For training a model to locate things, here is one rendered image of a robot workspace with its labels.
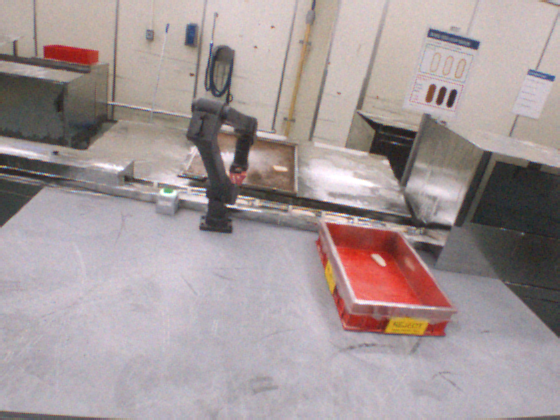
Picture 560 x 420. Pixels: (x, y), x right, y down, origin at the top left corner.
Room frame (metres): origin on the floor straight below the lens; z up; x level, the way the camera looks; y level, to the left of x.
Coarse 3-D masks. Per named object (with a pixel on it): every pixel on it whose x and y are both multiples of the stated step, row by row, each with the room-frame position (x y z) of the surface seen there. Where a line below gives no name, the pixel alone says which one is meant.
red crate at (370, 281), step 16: (320, 256) 1.15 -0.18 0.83; (352, 256) 1.21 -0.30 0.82; (368, 256) 1.23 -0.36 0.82; (384, 256) 1.26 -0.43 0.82; (352, 272) 1.10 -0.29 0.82; (368, 272) 1.12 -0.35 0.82; (384, 272) 1.14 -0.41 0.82; (400, 272) 1.17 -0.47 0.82; (336, 288) 0.95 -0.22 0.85; (352, 288) 1.01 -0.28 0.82; (368, 288) 1.02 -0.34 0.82; (384, 288) 1.04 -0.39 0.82; (400, 288) 1.06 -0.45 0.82; (336, 304) 0.90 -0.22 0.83; (352, 320) 0.81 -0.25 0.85; (368, 320) 0.82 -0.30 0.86; (384, 320) 0.82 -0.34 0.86
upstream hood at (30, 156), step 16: (0, 144) 1.33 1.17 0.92; (16, 144) 1.37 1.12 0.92; (32, 144) 1.40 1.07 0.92; (48, 144) 1.43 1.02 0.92; (0, 160) 1.26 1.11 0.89; (16, 160) 1.26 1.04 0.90; (32, 160) 1.26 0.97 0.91; (48, 160) 1.28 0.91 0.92; (64, 160) 1.31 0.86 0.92; (80, 160) 1.34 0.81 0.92; (96, 160) 1.37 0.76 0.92; (112, 160) 1.41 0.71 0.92; (128, 160) 1.44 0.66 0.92; (64, 176) 1.28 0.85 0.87; (80, 176) 1.28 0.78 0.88; (96, 176) 1.29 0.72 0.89; (112, 176) 1.29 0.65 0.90
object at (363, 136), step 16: (368, 112) 4.09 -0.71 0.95; (352, 128) 3.99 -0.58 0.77; (368, 128) 3.36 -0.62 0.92; (384, 128) 3.37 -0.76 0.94; (400, 128) 3.57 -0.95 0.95; (416, 128) 3.44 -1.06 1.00; (352, 144) 3.80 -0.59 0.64; (368, 144) 3.22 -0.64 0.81; (384, 144) 3.14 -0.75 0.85; (400, 144) 3.15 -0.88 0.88; (400, 160) 3.15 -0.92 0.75; (400, 176) 3.15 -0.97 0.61
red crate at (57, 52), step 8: (48, 48) 4.08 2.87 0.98; (56, 48) 4.09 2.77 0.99; (64, 48) 4.43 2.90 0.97; (72, 48) 4.44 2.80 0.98; (80, 48) 4.45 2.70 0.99; (48, 56) 4.08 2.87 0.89; (56, 56) 4.10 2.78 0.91; (64, 56) 4.11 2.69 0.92; (72, 56) 4.12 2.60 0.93; (80, 56) 4.14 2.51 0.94; (88, 56) 4.19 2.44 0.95; (96, 56) 4.42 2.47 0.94
